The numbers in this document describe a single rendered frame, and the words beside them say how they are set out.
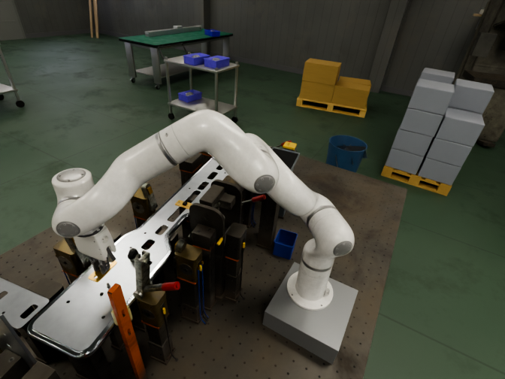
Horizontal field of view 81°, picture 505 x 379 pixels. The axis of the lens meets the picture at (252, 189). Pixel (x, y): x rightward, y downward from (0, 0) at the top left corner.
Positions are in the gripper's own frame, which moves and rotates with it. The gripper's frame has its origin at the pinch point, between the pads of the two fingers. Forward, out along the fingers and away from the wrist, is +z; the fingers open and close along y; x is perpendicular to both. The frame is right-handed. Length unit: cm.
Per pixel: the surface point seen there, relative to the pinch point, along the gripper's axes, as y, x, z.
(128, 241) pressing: 7.4, -18.5, 10.4
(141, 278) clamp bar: -16.2, 1.7, -3.8
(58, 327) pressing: 3.0, 15.9, 10.3
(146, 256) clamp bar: -17.4, -0.3, -10.9
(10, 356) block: 1.1, 27.5, 2.3
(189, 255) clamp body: -20.2, -16.4, 3.4
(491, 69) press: -253, -552, 13
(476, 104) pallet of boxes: -184, -335, 17
